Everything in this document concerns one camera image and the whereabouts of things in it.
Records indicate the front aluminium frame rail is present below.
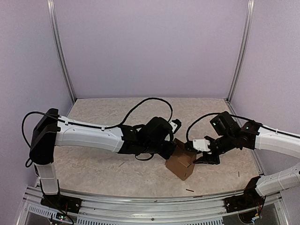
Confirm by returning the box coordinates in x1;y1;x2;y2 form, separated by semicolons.
17;185;288;225

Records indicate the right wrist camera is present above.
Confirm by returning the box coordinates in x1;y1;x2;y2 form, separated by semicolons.
185;139;211;154

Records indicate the brown cardboard box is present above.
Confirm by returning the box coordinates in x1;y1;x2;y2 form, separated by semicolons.
165;138;196;181

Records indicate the aluminium corner post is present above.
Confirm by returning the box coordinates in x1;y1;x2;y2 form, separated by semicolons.
226;0;255;105
46;0;77;104

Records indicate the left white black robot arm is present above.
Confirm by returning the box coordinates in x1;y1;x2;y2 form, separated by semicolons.
28;108;181;214

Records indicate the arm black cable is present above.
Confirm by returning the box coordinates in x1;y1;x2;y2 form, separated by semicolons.
103;97;173;129
185;112;258;143

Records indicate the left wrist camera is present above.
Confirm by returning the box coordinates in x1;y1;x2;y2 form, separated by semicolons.
169;119;182;134

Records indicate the right aluminium corner post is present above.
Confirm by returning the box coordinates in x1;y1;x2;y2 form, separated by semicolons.
226;0;255;105

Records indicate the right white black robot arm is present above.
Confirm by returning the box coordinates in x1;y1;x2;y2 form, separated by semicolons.
186;111;300;213

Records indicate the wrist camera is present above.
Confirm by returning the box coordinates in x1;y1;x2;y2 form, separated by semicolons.
185;139;211;154
169;119;182;134

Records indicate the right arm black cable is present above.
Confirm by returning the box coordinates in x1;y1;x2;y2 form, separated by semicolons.
185;112;258;143

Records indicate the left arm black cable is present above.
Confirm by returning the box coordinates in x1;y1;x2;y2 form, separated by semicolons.
103;97;173;129

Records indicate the left aluminium corner post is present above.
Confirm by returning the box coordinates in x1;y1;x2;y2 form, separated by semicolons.
46;0;77;104

